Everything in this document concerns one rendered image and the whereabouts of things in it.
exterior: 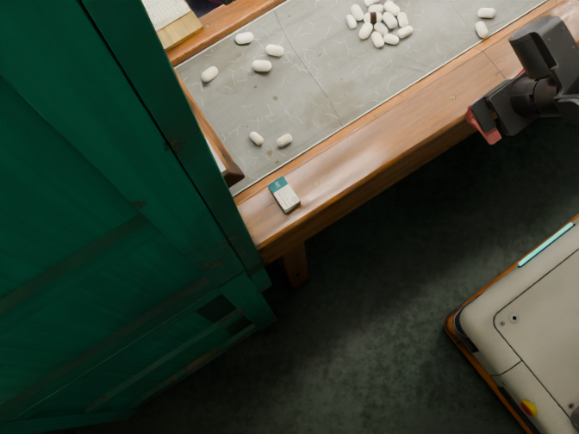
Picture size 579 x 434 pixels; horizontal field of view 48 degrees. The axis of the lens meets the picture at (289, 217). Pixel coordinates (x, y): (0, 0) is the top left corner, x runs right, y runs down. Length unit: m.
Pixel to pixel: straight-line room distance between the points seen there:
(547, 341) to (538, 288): 0.13
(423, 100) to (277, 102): 0.29
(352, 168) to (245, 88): 0.28
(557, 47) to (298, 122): 0.59
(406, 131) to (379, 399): 0.92
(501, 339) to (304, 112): 0.78
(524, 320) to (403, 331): 0.38
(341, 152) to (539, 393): 0.82
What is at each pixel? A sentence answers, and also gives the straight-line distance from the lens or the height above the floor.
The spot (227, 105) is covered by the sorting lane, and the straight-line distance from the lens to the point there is 1.33.
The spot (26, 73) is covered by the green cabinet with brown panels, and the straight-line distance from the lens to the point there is 0.40.
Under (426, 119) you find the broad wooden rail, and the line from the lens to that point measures 1.29.
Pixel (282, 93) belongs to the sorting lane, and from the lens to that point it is 1.33.
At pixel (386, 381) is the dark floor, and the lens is 1.95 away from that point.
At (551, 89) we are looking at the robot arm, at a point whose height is 1.17.
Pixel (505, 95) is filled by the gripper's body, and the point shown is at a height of 1.09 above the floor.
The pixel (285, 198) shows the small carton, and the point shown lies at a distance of 1.20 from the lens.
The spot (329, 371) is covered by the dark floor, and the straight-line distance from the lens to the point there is 1.94.
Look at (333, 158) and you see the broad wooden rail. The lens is 1.25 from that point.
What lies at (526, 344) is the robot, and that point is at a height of 0.28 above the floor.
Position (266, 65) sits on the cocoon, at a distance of 1.33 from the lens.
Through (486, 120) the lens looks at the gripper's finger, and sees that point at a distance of 0.98.
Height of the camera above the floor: 1.94
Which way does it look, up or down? 75 degrees down
